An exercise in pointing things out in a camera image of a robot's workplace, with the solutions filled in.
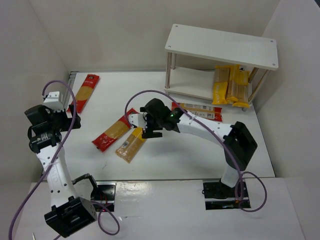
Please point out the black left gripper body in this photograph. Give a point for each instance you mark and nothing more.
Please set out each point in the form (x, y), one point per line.
(71, 118)

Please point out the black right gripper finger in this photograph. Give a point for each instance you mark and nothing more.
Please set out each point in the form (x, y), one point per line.
(151, 135)
(146, 128)

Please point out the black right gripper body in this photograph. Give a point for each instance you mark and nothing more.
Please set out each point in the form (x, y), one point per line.
(152, 133)

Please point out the yellow spaghetti bag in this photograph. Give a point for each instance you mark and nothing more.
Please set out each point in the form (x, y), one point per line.
(130, 147)

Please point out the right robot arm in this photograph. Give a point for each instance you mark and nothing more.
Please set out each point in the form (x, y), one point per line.
(236, 140)

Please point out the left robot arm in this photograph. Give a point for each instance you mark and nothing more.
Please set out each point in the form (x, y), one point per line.
(71, 208)

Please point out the red orange pasta box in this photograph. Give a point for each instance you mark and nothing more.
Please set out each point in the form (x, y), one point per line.
(203, 111)

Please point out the white two-tier shelf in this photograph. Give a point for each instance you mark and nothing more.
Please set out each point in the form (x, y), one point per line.
(257, 54)

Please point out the yellow pasta bag shelf left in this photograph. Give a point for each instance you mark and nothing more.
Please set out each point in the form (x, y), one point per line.
(220, 85)

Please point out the yellow pasta bag shelf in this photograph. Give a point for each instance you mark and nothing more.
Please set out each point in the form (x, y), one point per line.
(220, 85)
(237, 90)

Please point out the yellow pasta bag shelf right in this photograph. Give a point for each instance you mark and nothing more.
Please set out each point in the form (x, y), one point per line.
(237, 90)

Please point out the red spaghetti bag centre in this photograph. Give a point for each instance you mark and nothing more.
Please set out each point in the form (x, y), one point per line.
(112, 134)

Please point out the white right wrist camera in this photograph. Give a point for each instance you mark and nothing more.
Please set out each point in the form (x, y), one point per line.
(137, 120)

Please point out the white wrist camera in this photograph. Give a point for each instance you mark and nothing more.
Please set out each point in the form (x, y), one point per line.
(54, 101)
(137, 120)

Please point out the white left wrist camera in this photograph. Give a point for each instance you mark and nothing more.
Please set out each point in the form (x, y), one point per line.
(54, 101)

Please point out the aluminium table edge rail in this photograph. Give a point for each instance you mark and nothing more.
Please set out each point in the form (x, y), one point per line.
(70, 82)

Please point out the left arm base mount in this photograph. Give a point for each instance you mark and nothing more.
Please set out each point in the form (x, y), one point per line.
(105, 194)

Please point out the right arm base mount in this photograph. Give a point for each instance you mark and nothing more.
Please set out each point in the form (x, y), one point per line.
(218, 196)

